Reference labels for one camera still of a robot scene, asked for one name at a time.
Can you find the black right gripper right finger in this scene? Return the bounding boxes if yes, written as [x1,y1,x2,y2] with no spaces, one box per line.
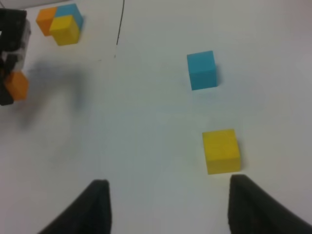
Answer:
[228,174,312,234]

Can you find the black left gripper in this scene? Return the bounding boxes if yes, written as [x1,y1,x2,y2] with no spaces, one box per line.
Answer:
[0,8,31,106]

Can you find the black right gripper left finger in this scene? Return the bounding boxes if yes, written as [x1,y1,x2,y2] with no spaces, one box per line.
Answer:
[40,180,112,234]

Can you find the orange template block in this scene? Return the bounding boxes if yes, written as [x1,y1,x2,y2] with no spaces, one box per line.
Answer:
[36,7,57,36]

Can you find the yellow template block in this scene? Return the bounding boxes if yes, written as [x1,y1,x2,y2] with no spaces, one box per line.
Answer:
[49,15,80,46]

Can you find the blue template block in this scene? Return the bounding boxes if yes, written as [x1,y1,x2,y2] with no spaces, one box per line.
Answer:
[55,3,84,30]

